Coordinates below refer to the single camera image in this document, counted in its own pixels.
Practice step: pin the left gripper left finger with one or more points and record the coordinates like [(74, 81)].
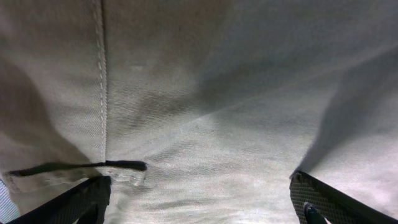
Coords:
[(84, 204)]

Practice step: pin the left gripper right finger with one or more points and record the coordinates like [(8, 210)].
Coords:
[(316, 202)]

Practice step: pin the khaki cargo shorts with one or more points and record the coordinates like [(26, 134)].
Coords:
[(200, 111)]

